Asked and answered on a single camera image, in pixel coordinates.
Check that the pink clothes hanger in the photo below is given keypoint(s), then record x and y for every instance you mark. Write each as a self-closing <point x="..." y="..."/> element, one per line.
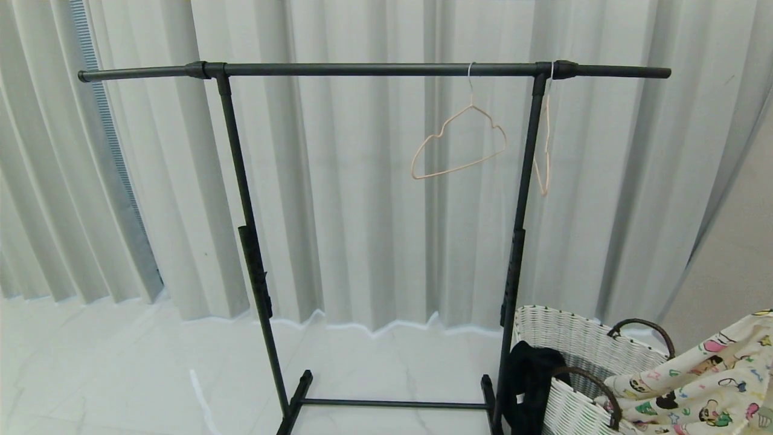
<point x="470" y="81"/>
<point x="548" y="139"/>

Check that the black garment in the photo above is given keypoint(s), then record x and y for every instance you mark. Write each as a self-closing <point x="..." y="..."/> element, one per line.
<point x="531" y="386"/>

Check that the cream printed garment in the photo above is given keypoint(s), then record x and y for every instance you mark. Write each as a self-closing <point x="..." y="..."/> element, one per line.
<point x="712" y="386"/>

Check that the black clothes rack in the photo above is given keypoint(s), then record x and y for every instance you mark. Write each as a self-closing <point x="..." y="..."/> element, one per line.
<point x="362" y="69"/>

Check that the white laundry basket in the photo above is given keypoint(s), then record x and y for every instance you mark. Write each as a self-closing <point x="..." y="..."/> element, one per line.
<point x="580" y="344"/>

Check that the white curtain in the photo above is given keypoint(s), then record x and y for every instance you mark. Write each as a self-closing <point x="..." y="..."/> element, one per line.
<point x="48" y="181"/>
<point x="374" y="211"/>

